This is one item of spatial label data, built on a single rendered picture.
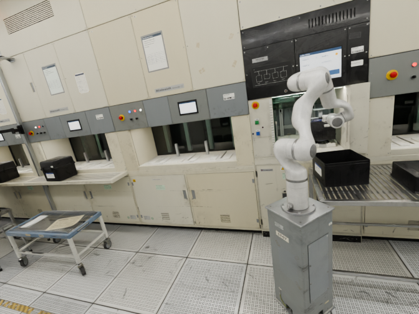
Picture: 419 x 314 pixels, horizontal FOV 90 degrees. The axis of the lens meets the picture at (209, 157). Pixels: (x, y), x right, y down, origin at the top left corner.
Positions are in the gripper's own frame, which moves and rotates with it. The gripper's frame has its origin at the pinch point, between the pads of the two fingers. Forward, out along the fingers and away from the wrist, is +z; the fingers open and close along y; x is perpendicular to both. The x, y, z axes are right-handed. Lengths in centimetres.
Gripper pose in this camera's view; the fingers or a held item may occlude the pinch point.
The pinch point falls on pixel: (327, 116)
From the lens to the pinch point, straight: 195.1
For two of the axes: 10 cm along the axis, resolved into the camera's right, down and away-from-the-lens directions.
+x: -1.6, -9.5, -2.7
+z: 3.0, -3.0, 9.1
